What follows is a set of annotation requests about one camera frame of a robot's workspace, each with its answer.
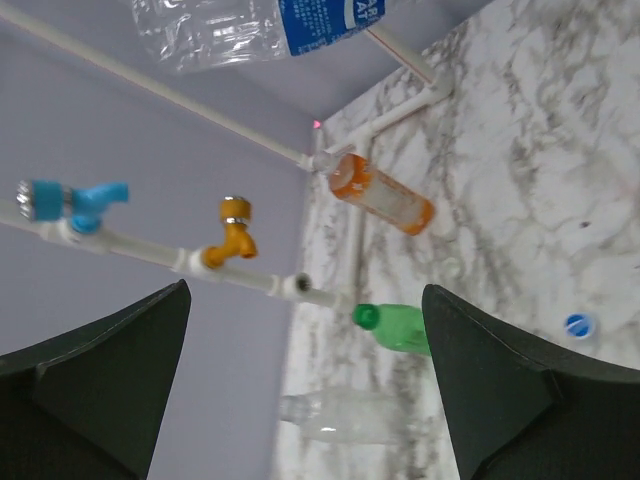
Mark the clear plastic bottle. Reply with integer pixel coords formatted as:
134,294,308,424
279,387,431,445

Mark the white pipe stand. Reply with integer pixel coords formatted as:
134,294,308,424
0,84,451,321

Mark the green plastic bottle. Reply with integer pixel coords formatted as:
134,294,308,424
352,304,431,357

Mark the yellow faucet tap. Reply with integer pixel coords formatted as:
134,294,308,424
200,196,258,269

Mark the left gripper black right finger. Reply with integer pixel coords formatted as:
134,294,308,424
422,284,639,479

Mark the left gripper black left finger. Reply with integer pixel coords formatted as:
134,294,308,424
1,280,191,479

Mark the blue faucet tap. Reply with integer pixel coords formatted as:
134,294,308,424
16,180,129,235

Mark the white diagonal pole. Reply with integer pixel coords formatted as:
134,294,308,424
1,1,312,172

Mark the white blue bottle cap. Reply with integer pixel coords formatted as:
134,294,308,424
563,312,598,341

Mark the blue label plastic bottle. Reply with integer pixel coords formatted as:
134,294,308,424
130,0,406,74

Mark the white rear pole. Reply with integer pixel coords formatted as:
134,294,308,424
366,23,437,85

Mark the orange plastic bottle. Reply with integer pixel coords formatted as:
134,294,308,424
312,151,435,236

